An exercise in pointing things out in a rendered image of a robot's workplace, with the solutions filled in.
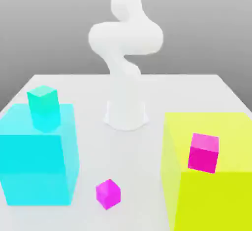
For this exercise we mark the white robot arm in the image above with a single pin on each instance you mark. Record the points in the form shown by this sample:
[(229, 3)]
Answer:
[(126, 38)]

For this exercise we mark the small turquoise cube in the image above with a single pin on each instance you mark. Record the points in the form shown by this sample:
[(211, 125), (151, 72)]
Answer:
[(44, 108)]

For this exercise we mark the small magenta cube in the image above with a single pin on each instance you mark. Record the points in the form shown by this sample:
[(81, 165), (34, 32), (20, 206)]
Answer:
[(108, 194)]

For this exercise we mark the small pink cube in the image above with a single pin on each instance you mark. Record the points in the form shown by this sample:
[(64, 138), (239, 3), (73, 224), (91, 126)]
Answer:
[(203, 158)]

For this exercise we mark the large cyan box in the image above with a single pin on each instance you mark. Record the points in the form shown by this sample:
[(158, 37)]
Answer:
[(33, 166)]

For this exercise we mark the large yellow box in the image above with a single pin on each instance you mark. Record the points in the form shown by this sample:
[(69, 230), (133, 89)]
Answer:
[(214, 199)]

